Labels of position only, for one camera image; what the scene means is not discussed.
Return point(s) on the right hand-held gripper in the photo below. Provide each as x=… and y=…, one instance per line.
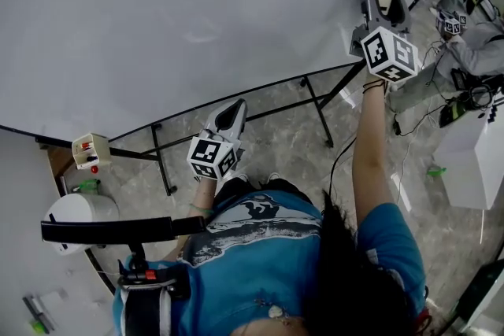
x=390, y=51

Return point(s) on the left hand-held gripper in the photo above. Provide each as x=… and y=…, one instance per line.
x=208, y=155

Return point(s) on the person's left forearm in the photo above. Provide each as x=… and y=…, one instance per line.
x=201, y=193

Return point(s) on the person's right forearm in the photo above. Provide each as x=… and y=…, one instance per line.
x=370, y=137

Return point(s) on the person's black trousers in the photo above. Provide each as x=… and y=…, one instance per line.
x=232, y=189

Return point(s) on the person's right white shoe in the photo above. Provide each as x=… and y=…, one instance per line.
x=274, y=176

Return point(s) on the black green office chair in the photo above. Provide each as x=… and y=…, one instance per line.
x=453, y=114

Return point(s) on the white marker holder box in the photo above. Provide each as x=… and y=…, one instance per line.
x=96, y=147

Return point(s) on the black marker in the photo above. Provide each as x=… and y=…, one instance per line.
x=91, y=158

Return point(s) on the green spray bottle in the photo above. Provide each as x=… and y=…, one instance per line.
x=436, y=171
x=88, y=185

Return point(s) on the person's blue printed t-shirt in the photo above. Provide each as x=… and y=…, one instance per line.
x=256, y=271

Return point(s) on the white rounded appliance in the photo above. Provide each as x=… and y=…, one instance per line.
x=82, y=210

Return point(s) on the white cabinet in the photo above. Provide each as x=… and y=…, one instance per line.
x=472, y=165

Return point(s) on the wooden platform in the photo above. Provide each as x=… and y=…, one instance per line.
x=59, y=163

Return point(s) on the black clamp with red button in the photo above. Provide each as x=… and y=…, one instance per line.
x=138, y=273

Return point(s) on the small green item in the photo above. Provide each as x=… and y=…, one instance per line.
x=36, y=326

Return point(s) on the dark green white-framed panel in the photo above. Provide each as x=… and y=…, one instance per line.
x=486, y=299

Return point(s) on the black curved mount bar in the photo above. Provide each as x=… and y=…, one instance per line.
x=106, y=230

